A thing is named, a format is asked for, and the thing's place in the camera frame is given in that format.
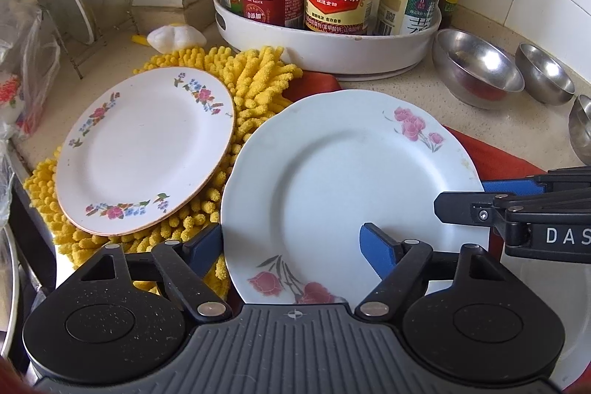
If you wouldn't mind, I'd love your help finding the white and yellow plastic object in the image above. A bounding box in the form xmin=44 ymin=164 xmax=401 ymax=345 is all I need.
xmin=131 ymin=24 xmax=207 ymax=53

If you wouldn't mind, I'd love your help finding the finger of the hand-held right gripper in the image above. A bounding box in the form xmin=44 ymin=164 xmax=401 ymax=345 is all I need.
xmin=481 ymin=166 xmax=591 ymax=197
xmin=434 ymin=191 xmax=591 ymax=234

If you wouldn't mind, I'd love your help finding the medium steel bowl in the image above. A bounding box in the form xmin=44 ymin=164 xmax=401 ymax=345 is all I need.
xmin=515 ymin=42 xmax=576 ymax=105

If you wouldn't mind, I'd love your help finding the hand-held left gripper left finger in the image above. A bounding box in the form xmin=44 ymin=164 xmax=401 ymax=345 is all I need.
xmin=81 ymin=223 xmax=233 ymax=324

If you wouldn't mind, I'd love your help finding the white plate with pink roses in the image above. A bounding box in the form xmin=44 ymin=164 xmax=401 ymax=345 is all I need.
xmin=221 ymin=89 xmax=491 ymax=306

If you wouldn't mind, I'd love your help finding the white plate with floral rim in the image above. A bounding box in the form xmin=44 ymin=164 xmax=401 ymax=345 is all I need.
xmin=54 ymin=66 xmax=236 ymax=237

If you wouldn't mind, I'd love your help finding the small steel bowl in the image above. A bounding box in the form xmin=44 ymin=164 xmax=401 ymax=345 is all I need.
xmin=568 ymin=94 xmax=591 ymax=166

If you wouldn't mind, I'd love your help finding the metal pot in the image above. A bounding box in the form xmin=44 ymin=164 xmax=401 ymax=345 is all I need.
xmin=0 ymin=223 xmax=21 ymax=358

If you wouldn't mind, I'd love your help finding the red cloth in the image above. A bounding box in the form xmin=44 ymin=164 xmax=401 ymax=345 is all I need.
xmin=291 ymin=71 xmax=548 ymax=256

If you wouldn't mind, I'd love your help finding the large steel bowl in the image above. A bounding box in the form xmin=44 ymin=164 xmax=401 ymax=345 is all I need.
xmin=431 ymin=28 xmax=526 ymax=107

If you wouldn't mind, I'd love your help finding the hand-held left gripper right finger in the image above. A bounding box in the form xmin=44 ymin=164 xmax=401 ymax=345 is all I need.
xmin=352 ymin=222 xmax=498 ymax=322

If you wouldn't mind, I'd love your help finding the yellow chenille cloth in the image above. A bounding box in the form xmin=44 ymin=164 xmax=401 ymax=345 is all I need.
xmin=23 ymin=45 xmax=304 ymax=300

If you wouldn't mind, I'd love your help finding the clear plastic bag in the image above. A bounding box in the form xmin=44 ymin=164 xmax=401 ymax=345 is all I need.
xmin=0 ymin=0 xmax=62 ymax=141

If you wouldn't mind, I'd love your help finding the white round turntable tray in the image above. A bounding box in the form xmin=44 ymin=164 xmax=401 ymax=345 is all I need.
xmin=212 ymin=0 xmax=443 ymax=82

